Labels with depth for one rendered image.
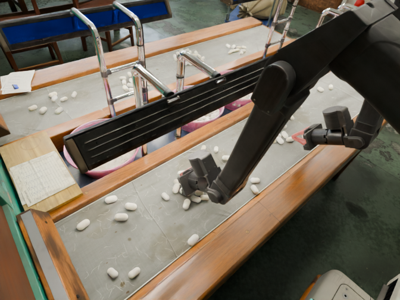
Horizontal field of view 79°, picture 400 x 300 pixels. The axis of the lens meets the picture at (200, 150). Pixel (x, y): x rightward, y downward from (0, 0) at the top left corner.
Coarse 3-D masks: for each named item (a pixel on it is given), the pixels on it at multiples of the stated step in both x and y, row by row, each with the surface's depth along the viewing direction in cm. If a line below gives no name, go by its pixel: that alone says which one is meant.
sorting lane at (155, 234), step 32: (320, 96) 129; (352, 96) 132; (288, 128) 110; (224, 160) 93; (288, 160) 97; (128, 192) 80; (160, 192) 81; (64, 224) 71; (96, 224) 72; (128, 224) 73; (160, 224) 74; (192, 224) 75; (96, 256) 66; (128, 256) 67; (160, 256) 68; (96, 288) 61; (128, 288) 62
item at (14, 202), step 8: (0, 160) 80; (0, 168) 72; (0, 176) 68; (8, 176) 78; (0, 184) 67; (8, 184) 72; (8, 192) 66; (16, 192) 76; (16, 200) 71; (16, 208) 65
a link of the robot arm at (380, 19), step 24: (384, 0) 25; (336, 24) 23; (360, 24) 22; (384, 24) 23; (288, 48) 28; (312, 48) 26; (336, 48) 24; (360, 48) 23; (384, 48) 22; (312, 72) 27; (336, 72) 26; (360, 72) 25; (384, 72) 23; (288, 96) 31; (384, 96) 24
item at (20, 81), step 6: (18, 72) 113; (24, 72) 113; (30, 72) 114; (6, 78) 109; (12, 78) 110; (18, 78) 110; (24, 78) 110; (30, 78) 111; (6, 84) 106; (12, 84) 107; (18, 84) 107; (24, 84) 107; (30, 84) 108; (6, 90) 104; (12, 90) 104; (18, 90) 105; (24, 90) 105; (30, 90) 106
